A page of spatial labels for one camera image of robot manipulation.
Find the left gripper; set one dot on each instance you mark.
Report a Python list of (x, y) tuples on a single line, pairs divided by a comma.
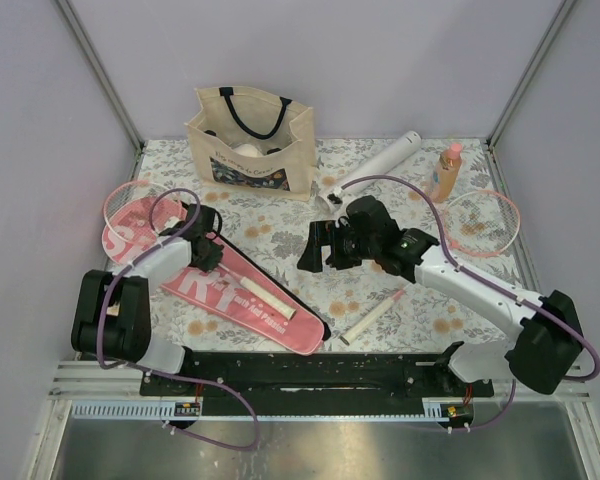
[(215, 257)]

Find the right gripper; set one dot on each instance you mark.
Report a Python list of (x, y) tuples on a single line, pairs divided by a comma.
[(329, 233)]

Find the white shuttlecock tube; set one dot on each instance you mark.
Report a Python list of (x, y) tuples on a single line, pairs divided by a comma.
[(380, 164)]

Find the pink badminton racket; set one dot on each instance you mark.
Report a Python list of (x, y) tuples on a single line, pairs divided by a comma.
[(481, 223), (151, 218)]

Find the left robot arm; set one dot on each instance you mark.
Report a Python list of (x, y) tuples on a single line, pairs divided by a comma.
[(113, 318)]

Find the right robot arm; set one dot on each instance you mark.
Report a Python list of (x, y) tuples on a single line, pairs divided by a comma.
[(543, 332)]

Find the white item inside bag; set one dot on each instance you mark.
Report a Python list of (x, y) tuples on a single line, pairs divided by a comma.
[(248, 150)]

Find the beige canvas tote bag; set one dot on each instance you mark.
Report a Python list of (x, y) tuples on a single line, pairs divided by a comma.
[(248, 139)]

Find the floral tablecloth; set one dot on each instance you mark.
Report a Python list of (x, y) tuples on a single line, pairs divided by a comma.
[(273, 231)]

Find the peach lotion bottle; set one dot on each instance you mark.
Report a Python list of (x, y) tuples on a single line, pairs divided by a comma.
[(445, 172)]

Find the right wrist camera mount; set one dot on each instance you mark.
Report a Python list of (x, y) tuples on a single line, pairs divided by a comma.
[(335, 197)]

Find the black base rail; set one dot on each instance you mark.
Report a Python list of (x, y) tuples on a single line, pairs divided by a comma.
[(324, 384)]

